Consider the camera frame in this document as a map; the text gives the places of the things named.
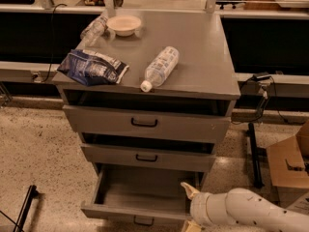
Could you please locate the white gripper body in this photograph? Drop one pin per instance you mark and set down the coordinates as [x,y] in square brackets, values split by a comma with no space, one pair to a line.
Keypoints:
[199,206]

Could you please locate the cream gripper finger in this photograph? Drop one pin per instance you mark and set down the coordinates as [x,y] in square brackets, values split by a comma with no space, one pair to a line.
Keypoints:
[190,191]
[191,226]

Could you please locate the grey bottom drawer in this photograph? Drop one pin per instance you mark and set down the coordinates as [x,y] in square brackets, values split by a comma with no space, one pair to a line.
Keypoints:
[142,195]

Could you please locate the grey drawer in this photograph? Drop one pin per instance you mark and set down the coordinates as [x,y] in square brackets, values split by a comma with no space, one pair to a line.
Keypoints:
[145,115]
[142,195]
[146,152]

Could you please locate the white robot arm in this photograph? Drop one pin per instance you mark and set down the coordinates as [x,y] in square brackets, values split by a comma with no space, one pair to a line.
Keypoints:
[240,206]

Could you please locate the grey middle drawer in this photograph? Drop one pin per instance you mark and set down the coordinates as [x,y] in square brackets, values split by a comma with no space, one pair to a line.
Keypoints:
[146,152]

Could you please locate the grey top drawer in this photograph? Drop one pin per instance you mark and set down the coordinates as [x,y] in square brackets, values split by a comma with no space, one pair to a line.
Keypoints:
[145,115]

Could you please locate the grey drawer cabinet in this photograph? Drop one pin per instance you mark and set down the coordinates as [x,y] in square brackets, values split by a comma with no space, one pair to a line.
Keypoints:
[204,71]

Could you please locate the black stand leg right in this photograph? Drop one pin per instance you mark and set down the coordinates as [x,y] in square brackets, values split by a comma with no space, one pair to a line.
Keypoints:
[258,182]

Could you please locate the black stand leg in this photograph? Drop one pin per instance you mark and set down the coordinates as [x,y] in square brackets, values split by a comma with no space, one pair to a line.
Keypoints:
[30,195]
[258,182]

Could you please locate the cardboard box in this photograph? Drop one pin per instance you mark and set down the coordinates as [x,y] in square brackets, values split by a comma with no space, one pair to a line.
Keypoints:
[287,166]

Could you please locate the clear plastic water bottle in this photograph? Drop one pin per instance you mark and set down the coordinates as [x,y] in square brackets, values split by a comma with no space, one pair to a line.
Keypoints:
[160,68]

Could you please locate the black stand leg left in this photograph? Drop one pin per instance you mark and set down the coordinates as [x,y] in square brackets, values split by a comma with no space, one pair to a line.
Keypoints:
[30,195]

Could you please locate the blue chip bag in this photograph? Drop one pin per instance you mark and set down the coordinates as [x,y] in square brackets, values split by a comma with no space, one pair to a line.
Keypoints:
[91,68]

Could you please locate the white bowl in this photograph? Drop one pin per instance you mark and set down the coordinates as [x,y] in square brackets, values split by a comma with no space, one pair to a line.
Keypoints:
[124,25]

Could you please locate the black power adapter with cable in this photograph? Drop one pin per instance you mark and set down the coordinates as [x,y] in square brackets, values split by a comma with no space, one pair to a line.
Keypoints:
[266,90]

